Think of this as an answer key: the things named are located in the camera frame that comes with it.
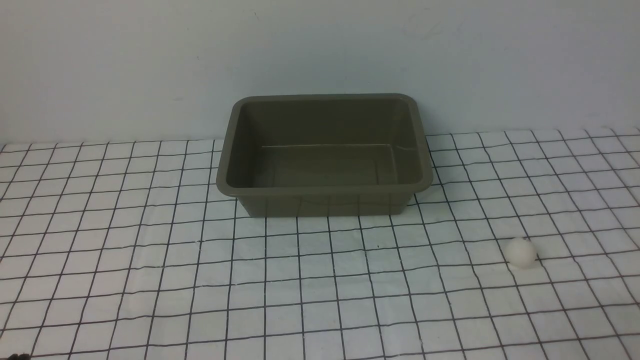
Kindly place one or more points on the white ping-pong ball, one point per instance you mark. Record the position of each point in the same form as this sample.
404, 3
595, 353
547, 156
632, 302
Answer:
520, 253

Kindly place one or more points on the olive green plastic bin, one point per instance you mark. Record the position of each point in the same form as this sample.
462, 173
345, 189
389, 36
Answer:
329, 155

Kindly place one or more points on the white black-grid tablecloth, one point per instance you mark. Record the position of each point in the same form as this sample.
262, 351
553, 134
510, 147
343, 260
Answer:
128, 251

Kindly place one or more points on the small dark object at corner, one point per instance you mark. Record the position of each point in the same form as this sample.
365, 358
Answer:
19, 356

